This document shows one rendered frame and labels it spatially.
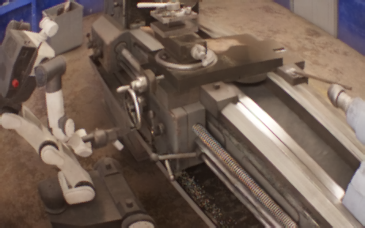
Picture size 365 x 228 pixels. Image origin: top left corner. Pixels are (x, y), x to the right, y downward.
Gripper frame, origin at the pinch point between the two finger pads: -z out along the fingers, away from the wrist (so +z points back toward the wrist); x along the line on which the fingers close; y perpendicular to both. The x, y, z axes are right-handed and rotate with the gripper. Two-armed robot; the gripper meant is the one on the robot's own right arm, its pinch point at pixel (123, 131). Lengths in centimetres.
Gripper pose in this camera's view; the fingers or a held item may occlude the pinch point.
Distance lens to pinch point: 201.7
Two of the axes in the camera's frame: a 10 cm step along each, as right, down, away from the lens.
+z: -8.9, 2.7, -3.7
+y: -2.8, -9.6, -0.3
